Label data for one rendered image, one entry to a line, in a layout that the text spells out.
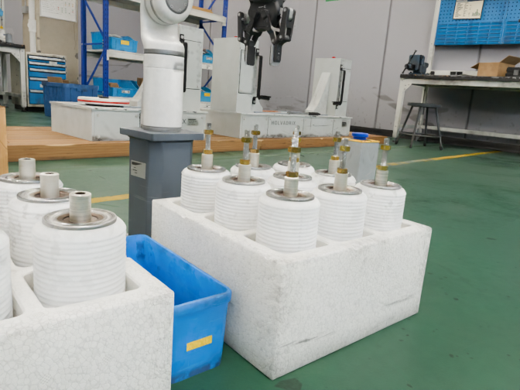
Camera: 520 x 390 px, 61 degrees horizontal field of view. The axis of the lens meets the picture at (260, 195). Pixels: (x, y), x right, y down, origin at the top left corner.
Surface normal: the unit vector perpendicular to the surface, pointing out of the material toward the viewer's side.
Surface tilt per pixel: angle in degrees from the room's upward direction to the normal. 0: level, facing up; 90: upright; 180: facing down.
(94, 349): 90
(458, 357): 0
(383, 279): 90
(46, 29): 90
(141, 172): 88
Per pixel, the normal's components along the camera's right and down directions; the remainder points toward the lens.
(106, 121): 0.72, 0.21
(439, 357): 0.07, -0.97
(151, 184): 0.00, 0.16
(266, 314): -0.76, 0.08
